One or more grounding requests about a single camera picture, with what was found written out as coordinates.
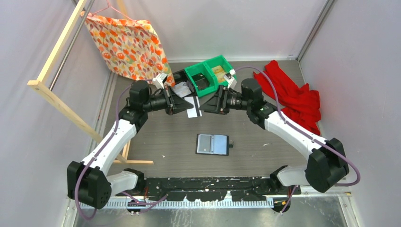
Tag black leather card holder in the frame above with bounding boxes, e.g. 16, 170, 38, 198
195, 134, 234, 156

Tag green bin with dark item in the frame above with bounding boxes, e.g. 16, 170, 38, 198
184, 62, 218, 97

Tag purple cable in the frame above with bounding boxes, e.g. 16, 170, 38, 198
74, 79, 168, 220
235, 66, 361, 214

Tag green bin with yellow packets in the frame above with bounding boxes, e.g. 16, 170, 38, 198
204, 55, 237, 86

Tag yellow packets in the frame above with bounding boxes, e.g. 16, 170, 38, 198
211, 65, 227, 84

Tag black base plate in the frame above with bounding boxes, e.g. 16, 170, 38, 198
127, 176, 301, 202

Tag dark item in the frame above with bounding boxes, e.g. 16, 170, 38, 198
192, 73, 210, 90

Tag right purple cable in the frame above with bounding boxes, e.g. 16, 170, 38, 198
235, 66, 361, 214

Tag floral fabric bag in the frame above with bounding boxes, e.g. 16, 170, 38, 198
85, 14, 175, 87

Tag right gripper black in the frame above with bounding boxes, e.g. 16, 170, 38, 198
200, 85, 252, 115

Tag white credit card black stripe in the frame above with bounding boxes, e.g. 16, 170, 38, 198
184, 96, 202, 118

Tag black tray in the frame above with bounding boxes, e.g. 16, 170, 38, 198
172, 70, 198, 98

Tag wooden rack frame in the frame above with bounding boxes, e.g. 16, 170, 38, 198
27, 0, 154, 165

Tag red cloth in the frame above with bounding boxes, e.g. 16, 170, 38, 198
263, 60, 321, 136

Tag white cards in tray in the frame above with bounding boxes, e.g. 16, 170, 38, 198
172, 82, 192, 98

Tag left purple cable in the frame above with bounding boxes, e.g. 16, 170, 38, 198
74, 79, 168, 220

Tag pink hanger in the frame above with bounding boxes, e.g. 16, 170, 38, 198
91, 0, 133, 21

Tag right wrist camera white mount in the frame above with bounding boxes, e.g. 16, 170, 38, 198
224, 69, 237, 89

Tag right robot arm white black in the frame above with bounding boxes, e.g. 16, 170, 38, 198
200, 79, 349, 194

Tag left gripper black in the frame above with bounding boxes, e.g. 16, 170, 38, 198
143, 85, 193, 115

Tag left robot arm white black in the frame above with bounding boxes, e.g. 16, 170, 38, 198
67, 80, 193, 210

